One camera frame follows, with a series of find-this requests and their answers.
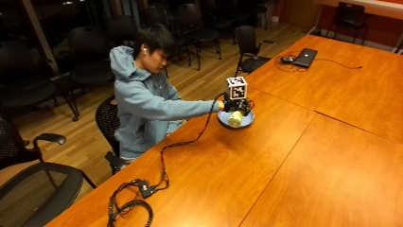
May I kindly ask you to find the yellow corn cob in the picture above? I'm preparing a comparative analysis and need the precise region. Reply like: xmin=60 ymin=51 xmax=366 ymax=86
xmin=226 ymin=110 xmax=246 ymax=129

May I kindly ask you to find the black laptop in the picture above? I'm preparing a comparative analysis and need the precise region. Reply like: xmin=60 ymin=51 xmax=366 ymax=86
xmin=291 ymin=47 xmax=321 ymax=69

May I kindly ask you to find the black mesh office chair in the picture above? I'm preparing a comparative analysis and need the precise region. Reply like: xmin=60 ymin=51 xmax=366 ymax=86
xmin=95 ymin=96 xmax=130 ymax=176
xmin=0 ymin=106 xmax=68 ymax=172
xmin=0 ymin=162 xmax=99 ymax=227

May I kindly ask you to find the coiled black cable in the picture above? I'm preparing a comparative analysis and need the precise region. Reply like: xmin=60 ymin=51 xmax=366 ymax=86
xmin=107 ymin=179 xmax=154 ymax=227

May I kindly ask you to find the white marker cube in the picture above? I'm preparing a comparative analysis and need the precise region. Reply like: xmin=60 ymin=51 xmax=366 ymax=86
xmin=225 ymin=76 xmax=249 ymax=101

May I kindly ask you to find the thin black laptop cable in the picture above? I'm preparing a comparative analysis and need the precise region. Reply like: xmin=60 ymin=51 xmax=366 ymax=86
xmin=314 ymin=58 xmax=365 ymax=70

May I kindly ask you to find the black armless chair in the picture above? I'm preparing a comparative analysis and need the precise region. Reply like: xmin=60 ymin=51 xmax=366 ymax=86
xmin=325 ymin=1 xmax=371 ymax=44

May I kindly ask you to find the black mouse cable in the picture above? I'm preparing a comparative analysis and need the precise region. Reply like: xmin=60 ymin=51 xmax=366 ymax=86
xmin=273 ymin=51 xmax=305 ymax=74

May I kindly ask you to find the the person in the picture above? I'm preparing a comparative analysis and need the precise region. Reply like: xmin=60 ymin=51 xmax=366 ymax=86
xmin=108 ymin=23 xmax=226 ymax=164

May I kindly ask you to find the row of black chairs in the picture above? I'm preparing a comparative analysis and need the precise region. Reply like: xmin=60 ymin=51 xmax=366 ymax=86
xmin=0 ymin=0 xmax=270 ymax=122

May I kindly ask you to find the blue plate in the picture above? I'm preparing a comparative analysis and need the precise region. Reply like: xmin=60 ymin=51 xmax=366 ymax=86
xmin=217 ymin=109 xmax=255 ymax=130

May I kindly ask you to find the small black hub box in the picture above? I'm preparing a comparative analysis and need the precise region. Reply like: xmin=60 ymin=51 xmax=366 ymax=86
xmin=137 ymin=180 xmax=156 ymax=199

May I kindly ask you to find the black glove cable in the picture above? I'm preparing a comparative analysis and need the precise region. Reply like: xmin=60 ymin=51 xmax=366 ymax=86
xmin=154 ymin=92 xmax=228 ymax=192

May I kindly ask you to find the black armchair with grey armrests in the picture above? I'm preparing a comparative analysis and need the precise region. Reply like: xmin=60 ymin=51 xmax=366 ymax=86
xmin=233 ymin=25 xmax=279 ymax=78

